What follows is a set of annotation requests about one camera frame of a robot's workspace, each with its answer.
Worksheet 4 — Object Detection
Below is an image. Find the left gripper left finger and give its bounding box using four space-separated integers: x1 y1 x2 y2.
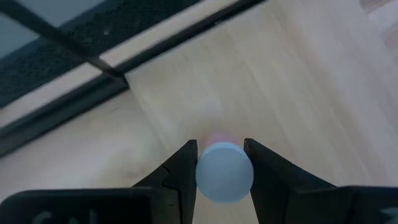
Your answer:
132 139 199 224

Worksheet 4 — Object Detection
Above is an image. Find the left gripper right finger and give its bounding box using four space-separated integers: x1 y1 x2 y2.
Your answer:
244 138 337 224

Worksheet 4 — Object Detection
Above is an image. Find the black aluminium table frame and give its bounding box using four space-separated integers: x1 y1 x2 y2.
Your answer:
0 0 269 158

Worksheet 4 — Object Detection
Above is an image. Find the pink pill bottle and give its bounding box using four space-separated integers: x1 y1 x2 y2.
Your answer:
195 132 255 205

